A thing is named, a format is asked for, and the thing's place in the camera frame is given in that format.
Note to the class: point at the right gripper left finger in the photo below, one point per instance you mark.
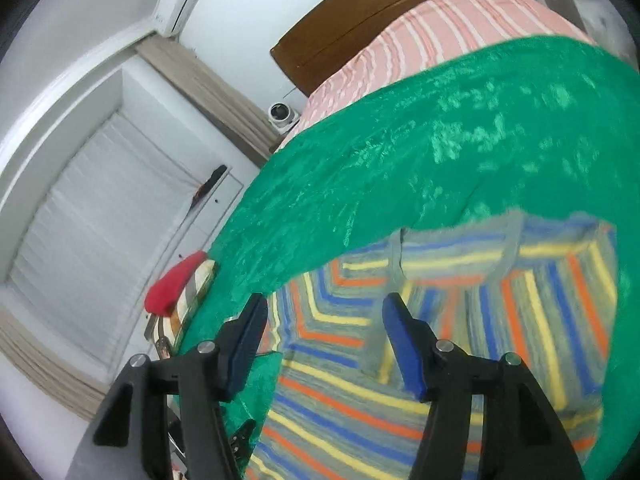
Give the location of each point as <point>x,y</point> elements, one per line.
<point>160,408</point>

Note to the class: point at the striped knit sweater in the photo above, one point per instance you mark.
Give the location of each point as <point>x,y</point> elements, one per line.
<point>440,344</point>

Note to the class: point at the striped folded cloth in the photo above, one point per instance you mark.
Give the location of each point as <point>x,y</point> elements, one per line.
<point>165,334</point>

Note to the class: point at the red folded cloth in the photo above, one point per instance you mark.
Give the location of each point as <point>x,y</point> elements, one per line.
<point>163,295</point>

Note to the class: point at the white pleated window blind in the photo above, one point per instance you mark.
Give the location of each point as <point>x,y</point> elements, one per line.
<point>97,237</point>

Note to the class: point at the green satin bedspread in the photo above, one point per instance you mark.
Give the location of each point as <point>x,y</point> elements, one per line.
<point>498,195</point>

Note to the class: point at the beige curtain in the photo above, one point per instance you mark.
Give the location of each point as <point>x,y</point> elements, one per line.
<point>242,122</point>

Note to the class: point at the small white fan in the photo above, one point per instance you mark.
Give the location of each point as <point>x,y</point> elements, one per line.
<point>283,117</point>

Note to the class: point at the wooden headboard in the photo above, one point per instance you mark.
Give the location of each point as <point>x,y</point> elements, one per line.
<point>332,33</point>

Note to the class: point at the pink striped bed sheet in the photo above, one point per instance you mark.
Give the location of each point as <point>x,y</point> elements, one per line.
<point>432,33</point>

